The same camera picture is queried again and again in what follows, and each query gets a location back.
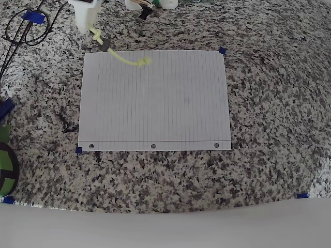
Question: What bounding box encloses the yellow knotted rope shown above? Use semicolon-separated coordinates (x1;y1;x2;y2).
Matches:
89;27;152;68

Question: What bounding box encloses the large blue tape strip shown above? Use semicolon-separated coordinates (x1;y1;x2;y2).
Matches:
22;10;47;25

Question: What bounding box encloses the lined paper sheet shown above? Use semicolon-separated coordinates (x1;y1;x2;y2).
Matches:
78;50;232;152

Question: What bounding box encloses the black spool green filament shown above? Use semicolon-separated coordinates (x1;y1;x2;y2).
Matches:
0;141;20;196

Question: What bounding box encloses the black looped cable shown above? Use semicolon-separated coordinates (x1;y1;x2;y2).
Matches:
5;0;73;47

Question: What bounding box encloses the black straight cable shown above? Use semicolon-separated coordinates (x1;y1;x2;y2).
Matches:
0;0;47;78

